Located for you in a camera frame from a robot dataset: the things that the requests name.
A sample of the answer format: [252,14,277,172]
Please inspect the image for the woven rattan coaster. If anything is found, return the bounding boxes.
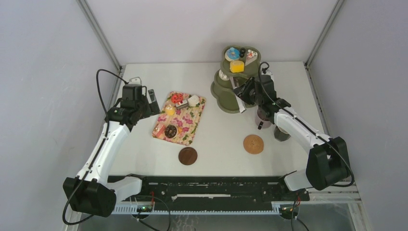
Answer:
[243,134,264,154]

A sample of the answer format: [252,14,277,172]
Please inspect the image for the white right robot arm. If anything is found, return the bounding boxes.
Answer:
[233,68,354,200]

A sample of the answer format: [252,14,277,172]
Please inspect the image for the triangular fruit cake slice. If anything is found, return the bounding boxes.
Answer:
[245,49,258,66]

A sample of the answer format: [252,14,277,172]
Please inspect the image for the green three-tier stand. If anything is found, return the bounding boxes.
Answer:
[210,45,261,114]

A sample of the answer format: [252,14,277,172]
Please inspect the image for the white swirl roll cake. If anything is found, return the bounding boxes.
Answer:
[187,95,200,107]

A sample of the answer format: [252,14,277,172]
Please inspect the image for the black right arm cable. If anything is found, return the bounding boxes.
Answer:
[258,62,355,188]

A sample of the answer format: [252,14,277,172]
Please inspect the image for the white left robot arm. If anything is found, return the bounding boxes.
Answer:
[63,82,160,217]

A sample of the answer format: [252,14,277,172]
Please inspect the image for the blue glazed donut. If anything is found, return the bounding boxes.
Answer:
[224,47,240,62]

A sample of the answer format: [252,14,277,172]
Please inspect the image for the chocolate sprinkled donut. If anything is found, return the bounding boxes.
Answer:
[165,125,179,139]

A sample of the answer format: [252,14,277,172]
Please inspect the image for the purple mug black handle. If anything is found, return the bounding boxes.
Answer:
[255,109,272,130]

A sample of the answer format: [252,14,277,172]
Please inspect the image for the chocolate cherry cake slice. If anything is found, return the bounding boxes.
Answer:
[175,100,189,110]

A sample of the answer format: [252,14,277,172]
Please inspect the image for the yellow cream cake ball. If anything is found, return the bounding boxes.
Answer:
[165,104,176,116]

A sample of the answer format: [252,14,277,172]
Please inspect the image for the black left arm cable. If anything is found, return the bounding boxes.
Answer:
[62,68,133,226]

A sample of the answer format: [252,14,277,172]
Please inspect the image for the yellow swirl roll cake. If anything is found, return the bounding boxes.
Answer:
[229,60,245,73]

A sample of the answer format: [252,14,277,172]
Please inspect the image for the silver metal tongs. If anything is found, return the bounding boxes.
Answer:
[230,77,246,113]

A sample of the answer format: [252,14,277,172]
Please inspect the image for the coral sprinkled donut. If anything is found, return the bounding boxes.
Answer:
[170,93,184,104]

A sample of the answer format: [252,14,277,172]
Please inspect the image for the floral dessert tray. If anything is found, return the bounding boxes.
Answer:
[152,91,207,146]

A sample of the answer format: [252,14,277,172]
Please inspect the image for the pink layered cake slice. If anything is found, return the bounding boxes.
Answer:
[152,123,166,138]

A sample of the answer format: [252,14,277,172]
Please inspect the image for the dark cup white interior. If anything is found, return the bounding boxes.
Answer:
[274,126,291,142]

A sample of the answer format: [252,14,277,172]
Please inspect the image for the dark wooden coaster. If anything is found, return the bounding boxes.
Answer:
[178,147,198,166]

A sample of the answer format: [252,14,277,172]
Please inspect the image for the white slotted cable duct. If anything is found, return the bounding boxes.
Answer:
[112,204,281,215]

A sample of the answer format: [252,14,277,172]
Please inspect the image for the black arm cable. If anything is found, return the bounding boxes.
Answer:
[258,62,355,188]
[62,68,133,226]

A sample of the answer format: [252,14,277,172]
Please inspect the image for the white chocolate-striped donut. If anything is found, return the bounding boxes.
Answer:
[218,69,230,81]

